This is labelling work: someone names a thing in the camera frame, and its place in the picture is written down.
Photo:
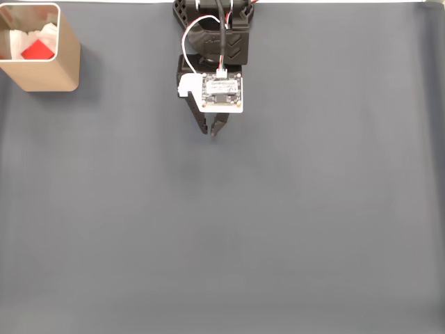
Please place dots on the white camera board with mount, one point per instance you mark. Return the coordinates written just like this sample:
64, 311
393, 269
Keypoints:
222, 90

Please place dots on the beige open box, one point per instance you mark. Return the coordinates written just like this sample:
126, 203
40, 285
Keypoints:
52, 74

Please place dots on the white foam padding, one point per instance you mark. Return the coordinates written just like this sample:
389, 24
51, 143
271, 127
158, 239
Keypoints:
15, 40

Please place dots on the grey table mat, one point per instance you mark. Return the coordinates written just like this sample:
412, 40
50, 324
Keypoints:
222, 226

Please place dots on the red cube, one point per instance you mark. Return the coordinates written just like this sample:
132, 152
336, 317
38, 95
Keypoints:
36, 52

